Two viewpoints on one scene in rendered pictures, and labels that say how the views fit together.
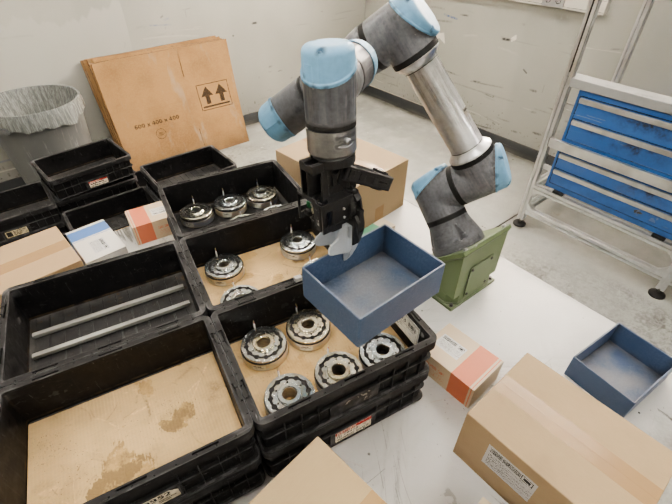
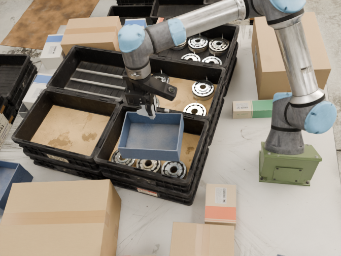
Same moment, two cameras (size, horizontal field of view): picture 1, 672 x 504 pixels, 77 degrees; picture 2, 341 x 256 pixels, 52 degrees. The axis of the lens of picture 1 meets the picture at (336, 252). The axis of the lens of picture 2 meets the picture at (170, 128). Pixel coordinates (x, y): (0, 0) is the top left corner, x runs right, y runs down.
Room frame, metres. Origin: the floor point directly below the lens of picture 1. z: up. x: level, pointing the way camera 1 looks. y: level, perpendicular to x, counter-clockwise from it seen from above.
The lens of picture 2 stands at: (0.22, -0.67, 2.08)
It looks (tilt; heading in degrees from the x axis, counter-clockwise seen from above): 54 degrees down; 56
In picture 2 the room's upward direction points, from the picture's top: 11 degrees counter-clockwise
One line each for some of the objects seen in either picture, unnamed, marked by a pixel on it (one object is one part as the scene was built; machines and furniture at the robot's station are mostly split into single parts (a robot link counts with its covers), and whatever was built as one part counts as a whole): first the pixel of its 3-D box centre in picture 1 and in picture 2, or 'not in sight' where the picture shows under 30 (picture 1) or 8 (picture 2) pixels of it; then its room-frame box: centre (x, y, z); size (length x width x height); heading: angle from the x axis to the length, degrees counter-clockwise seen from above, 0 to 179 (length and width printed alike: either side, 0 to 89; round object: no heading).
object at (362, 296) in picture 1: (372, 280); (151, 135); (0.54, -0.07, 1.10); 0.20 x 0.15 x 0.07; 129
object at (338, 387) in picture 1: (321, 329); (151, 140); (0.58, 0.03, 0.92); 0.40 x 0.30 x 0.02; 119
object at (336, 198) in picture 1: (330, 189); (140, 86); (0.59, 0.01, 1.26); 0.09 x 0.08 x 0.12; 128
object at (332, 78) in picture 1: (330, 85); (134, 46); (0.60, 0.01, 1.42); 0.09 x 0.08 x 0.11; 162
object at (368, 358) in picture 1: (382, 351); (173, 170); (0.57, -0.10, 0.86); 0.10 x 0.10 x 0.01
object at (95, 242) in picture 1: (100, 250); (134, 35); (1.06, 0.77, 0.75); 0.20 x 0.12 x 0.09; 43
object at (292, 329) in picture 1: (308, 325); not in sight; (0.64, 0.07, 0.86); 0.10 x 0.10 x 0.01
